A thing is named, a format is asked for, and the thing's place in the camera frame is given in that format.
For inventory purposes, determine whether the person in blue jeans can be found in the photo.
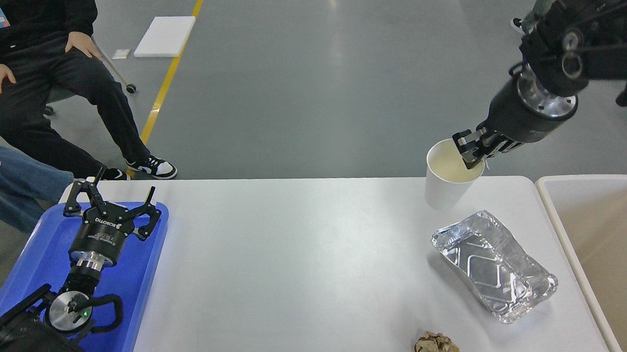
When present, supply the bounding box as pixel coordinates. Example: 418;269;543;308
0;146;75;234

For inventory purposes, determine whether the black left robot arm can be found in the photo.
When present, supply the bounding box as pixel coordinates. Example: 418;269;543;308
0;180;169;352

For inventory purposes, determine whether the crumpled brown paper ball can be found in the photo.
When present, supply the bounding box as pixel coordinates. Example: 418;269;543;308
413;331;461;352

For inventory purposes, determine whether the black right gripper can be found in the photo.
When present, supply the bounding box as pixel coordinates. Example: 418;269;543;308
452;63;578;170

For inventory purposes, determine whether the white paper cup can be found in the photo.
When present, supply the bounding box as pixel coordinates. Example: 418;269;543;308
424;138;486;211

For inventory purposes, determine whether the grey office chair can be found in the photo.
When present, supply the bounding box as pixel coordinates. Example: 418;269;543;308
42;36;138;116

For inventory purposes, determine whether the seated person in black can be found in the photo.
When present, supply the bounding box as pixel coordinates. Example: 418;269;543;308
0;0;178;180

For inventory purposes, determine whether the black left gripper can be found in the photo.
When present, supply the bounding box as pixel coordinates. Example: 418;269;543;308
61;165;164;271

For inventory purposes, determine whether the small white floor card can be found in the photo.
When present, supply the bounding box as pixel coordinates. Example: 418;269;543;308
112;49;131;60

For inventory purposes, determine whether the aluminium foil tray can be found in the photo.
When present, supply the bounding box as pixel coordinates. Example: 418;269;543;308
430;210;558;325

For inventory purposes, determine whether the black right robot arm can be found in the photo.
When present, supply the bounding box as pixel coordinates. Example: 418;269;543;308
452;0;627;169

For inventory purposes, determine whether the blue plastic tray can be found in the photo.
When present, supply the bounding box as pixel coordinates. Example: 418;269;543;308
0;203;169;352

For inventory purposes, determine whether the white foam board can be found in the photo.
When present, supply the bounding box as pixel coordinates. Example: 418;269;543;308
133;16;196;58

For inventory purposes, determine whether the beige plastic bin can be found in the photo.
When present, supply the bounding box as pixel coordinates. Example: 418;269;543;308
536;174;627;352

